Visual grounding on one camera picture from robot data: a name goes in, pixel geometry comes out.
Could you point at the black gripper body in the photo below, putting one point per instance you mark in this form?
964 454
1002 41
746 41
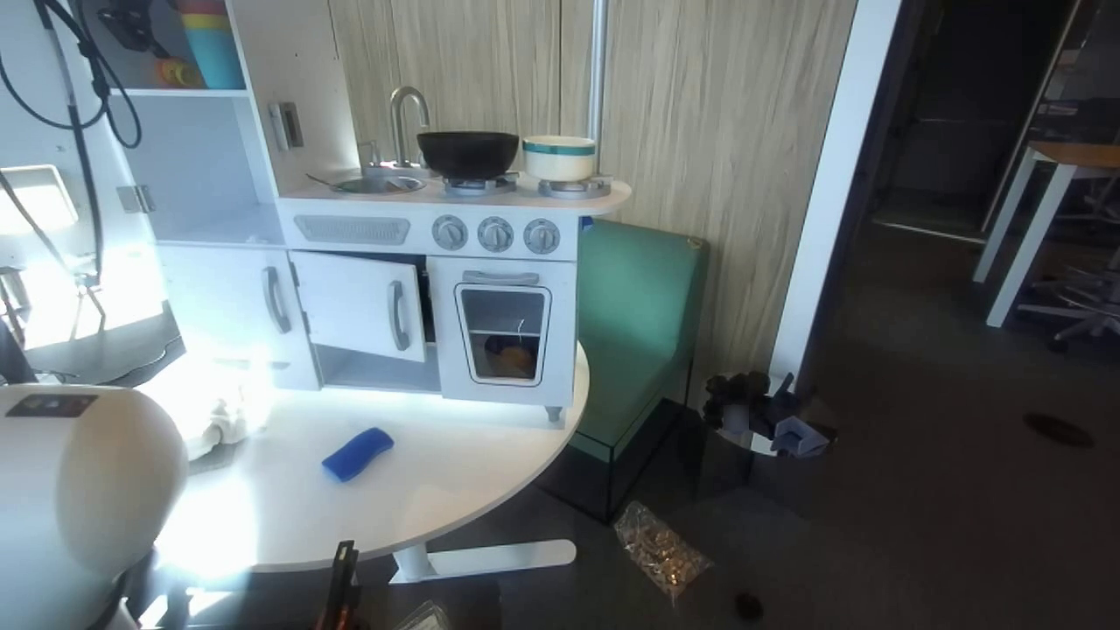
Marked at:
126 24

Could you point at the red small object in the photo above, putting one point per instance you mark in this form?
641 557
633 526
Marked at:
169 73

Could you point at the teal plastic cup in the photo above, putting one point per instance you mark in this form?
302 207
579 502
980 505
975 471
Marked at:
228 62

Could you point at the tall white cabinet door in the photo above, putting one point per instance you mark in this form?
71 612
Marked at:
126 283

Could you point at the silver door hinge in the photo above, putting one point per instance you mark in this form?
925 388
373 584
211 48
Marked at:
134 199

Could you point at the white lower fridge door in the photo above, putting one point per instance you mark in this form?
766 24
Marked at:
240 318

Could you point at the small white cabinet door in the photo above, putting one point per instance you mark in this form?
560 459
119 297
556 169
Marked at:
355 310

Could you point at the white toy oven door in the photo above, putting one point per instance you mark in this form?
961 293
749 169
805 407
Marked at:
504 283

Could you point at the white toy play kitchen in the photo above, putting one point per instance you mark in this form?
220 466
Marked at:
352 200

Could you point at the silver toy faucet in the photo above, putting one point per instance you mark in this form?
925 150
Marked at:
404 109

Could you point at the silver toy sink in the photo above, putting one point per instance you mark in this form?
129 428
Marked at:
373 181

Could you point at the black bowl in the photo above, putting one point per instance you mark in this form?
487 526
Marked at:
466 153

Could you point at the grey stove knob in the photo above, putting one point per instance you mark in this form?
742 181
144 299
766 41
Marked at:
539 236
448 233
495 233

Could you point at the crumpled white wrapper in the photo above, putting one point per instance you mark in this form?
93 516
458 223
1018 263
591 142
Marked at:
220 422

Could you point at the blue sponge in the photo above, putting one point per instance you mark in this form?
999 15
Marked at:
355 456

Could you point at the round white table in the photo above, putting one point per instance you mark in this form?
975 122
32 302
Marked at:
387 493

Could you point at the green upholstered bench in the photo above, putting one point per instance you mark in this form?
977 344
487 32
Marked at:
633 302

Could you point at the red and black tool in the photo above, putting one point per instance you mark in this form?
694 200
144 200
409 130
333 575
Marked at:
339 584

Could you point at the black framed glass case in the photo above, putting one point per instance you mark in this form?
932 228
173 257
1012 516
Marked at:
633 459

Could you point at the white pillar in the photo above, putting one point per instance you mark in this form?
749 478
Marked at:
834 178

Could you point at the clear plastic bag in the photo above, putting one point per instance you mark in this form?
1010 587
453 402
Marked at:
660 548

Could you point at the black bin with clutter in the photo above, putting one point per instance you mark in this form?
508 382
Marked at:
765 422

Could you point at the wooden desk with white legs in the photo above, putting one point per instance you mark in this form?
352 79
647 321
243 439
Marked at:
1038 213

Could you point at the grey office chair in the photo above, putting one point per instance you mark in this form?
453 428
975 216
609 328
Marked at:
1085 302

